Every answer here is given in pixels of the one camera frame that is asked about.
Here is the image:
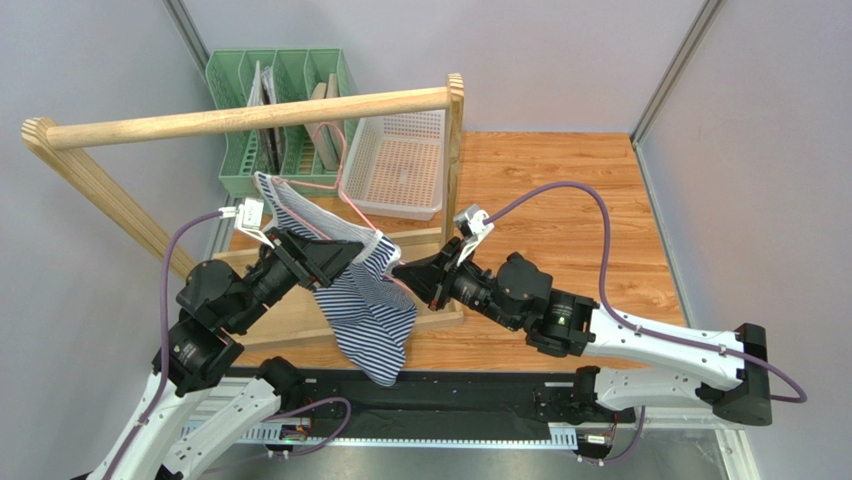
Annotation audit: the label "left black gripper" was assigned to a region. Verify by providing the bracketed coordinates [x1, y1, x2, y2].
[229, 224, 366, 332]

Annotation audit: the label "blue white striped tank top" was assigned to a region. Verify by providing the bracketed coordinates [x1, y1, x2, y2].
[254, 173, 418, 387]

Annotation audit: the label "pink wire hanger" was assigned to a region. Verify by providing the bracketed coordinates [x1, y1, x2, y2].
[269, 122, 427, 301]

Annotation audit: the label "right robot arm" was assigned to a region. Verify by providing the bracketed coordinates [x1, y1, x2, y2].
[392, 238, 773, 426]

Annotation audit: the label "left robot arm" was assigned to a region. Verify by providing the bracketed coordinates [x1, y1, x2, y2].
[87, 228, 364, 479]

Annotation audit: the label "white perforated plastic basket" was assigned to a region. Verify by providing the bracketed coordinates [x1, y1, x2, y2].
[338, 110, 445, 221]

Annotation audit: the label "wooden boards in organizer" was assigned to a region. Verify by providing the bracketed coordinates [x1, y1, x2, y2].
[305, 73, 343, 172]

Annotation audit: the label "papers in organizer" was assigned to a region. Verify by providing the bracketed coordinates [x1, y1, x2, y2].
[246, 61, 284, 176]

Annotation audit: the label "green plastic file organizer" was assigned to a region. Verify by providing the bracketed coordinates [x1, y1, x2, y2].
[205, 48, 355, 198]

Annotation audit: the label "wooden clothes rack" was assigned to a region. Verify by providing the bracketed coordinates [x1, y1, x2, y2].
[21, 73, 465, 350]

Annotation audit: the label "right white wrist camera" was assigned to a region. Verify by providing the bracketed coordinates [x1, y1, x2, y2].
[453, 204, 494, 265]

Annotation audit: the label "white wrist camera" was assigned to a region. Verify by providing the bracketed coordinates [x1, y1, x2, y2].
[218, 197, 273, 247]
[453, 204, 494, 265]

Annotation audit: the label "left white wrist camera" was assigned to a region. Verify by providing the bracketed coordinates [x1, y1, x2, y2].
[218, 197, 273, 247]

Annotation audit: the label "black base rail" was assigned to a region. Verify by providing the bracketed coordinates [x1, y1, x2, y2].
[179, 367, 707, 461]

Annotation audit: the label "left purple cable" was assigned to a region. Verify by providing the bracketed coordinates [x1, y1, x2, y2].
[99, 209, 224, 480]

